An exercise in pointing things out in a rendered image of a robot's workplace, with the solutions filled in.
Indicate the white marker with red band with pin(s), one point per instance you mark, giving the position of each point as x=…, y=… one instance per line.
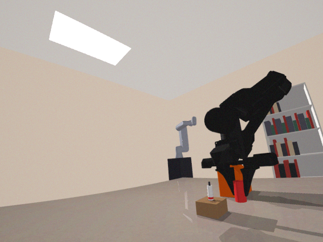
x=210, y=192

